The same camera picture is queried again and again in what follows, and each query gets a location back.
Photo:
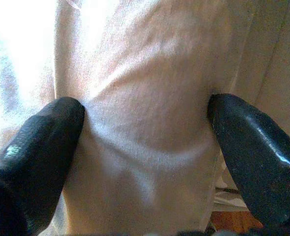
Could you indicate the pink cartoon print duvet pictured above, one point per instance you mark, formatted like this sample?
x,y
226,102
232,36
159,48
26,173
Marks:
x,y
147,123

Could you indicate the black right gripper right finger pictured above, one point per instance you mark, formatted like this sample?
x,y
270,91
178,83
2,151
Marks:
x,y
258,159

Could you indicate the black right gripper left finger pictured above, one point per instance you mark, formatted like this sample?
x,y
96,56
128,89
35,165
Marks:
x,y
32,159

